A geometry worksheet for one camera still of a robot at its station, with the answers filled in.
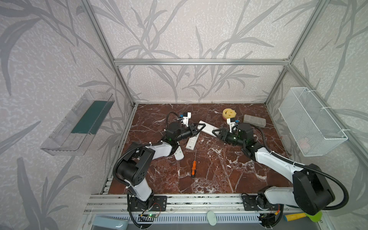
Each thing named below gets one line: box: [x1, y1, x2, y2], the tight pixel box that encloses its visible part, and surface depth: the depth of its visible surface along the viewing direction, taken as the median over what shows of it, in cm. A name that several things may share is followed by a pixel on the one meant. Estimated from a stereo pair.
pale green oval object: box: [207, 210, 218, 226], surface depth 69 cm
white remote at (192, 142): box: [185, 131, 201, 151], surface depth 98 cm
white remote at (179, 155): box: [173, 145, 185, 161], surface depth 92 cm
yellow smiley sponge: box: [222, 108, 237, 120], surface depth 113 cm
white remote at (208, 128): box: [197, 119, 221, 138], surface depth 82 cm
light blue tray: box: [92, 214, 129, 230], surface depth 70 cm
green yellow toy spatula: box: [283, 210, 323, 223], surface depth 70 cm
